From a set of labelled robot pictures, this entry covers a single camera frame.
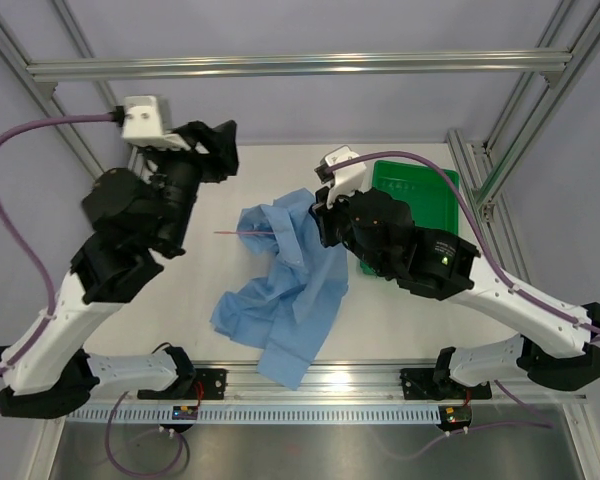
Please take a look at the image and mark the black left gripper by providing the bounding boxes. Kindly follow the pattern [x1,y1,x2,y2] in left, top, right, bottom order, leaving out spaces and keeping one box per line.
[142,121,240,252]

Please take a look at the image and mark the pink wire hanger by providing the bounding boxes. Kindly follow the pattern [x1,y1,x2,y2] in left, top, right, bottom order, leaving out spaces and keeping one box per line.
[213,230,276,237]

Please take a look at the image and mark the blue shirt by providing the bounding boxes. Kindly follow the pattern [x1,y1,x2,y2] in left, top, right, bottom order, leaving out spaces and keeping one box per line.
[211,189,348,390]

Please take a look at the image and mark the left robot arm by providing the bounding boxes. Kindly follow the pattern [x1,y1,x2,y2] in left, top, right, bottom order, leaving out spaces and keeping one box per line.
[0,120,239,419]

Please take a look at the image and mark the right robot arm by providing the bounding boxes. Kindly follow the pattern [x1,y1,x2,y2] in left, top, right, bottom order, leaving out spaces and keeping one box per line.
[309,187,600,400]

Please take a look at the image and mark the green plastic tray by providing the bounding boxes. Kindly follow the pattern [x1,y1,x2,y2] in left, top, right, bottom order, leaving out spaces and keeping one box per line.
[354,159,461,281]

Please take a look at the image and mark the aluminium top crossbar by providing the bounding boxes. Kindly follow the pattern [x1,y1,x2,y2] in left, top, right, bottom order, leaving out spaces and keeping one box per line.
[27,48,572,82]

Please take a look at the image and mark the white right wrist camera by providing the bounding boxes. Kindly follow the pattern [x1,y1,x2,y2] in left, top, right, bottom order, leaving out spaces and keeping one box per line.
[314,145,367,209]

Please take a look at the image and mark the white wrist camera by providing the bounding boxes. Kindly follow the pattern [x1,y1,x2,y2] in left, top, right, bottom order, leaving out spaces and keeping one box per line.
[122,95,191,151]
[314,145,367,209]

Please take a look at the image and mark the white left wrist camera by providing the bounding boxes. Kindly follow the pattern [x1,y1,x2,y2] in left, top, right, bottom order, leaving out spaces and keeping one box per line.
[122,95,191,151]

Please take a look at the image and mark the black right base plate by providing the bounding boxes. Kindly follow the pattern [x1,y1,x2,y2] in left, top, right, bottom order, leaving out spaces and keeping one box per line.
[400,368,492,401]

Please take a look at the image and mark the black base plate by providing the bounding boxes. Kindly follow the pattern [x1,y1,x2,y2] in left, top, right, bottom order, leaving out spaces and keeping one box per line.
[137,368,227,401]
[400,368,492,401]

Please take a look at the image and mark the aluminium front rail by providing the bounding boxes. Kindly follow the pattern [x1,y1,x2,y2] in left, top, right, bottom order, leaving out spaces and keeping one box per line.
[189,362,589,407]

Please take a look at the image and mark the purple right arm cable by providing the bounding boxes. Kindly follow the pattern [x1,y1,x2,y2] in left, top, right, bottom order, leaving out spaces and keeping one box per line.
[329,151,600,346]

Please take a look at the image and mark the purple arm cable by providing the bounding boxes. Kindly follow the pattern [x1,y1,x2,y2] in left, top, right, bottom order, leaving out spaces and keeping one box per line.
[0,112,126,416]
[329,151,600,346]

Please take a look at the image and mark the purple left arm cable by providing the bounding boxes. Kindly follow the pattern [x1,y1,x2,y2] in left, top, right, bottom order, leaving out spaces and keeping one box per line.
[0,112,126,416]

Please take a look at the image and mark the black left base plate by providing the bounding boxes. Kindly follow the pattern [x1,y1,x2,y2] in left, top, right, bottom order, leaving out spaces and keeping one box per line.
[137,368,227,401]

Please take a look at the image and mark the aluminium left frame post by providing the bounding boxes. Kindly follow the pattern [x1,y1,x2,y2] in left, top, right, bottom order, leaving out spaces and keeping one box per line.
[0,1,105,177]

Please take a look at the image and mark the aluminium frame post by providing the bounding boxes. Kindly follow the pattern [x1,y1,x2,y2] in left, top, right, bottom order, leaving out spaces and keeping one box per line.
[0,1,105,177]
[446,1,600,281]

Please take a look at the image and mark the aluminium right frame post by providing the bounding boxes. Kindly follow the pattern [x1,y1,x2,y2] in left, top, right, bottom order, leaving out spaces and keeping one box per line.
[446,1,600,281]

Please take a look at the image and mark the white slotted cable duct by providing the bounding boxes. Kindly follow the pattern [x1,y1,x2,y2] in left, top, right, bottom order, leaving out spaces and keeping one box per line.
[68,404,441,425]

